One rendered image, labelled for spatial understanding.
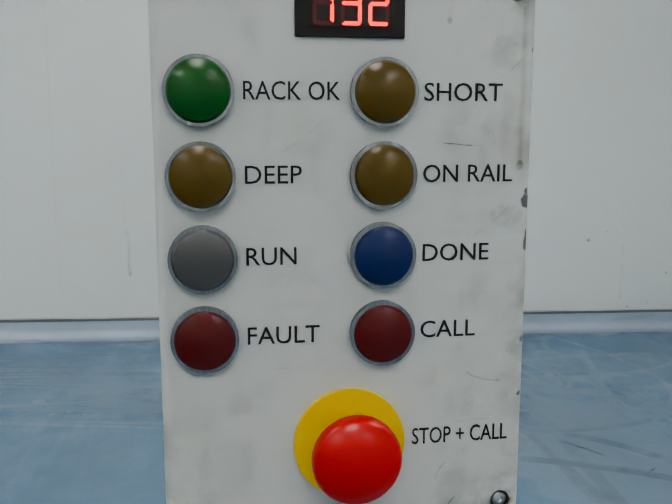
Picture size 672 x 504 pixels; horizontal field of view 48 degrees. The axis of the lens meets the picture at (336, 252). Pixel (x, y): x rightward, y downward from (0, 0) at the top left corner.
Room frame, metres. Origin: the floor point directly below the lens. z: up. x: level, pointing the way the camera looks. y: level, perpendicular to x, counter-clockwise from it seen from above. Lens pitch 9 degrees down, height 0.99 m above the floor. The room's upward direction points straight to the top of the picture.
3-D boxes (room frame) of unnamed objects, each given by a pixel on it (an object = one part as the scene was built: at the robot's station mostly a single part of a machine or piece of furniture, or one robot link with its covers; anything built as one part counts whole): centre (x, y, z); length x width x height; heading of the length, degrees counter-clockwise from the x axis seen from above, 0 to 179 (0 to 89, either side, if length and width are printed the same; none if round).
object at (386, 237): (0.33, -0.02, 0.94); 0.03 x 0.01 x 0.03; 99
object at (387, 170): (0.33, -0.02, 0.98); 0.03 x 0.01 x 0.03; 99
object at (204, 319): (0.32, 0.06, 0.90); 0.03 x 0.01 x 0.03; 99
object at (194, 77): (0.32, 0.06, 1.01); 0.03 x 0.01 x 0.03; 99
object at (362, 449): (0.33, -0.01, 0.85); 0.04 x 0.04 x 0.04; 9
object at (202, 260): (0.32, 0.06, 0.94); 0.03 x 0.01 x 0.03; 99
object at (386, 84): (0.33, -0.02, 1.01); 0.03 x 0.01 x 0.03; 99
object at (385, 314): (0.33, -0.02, 0.90); 0.03 x 0.01 x 0.03; 99
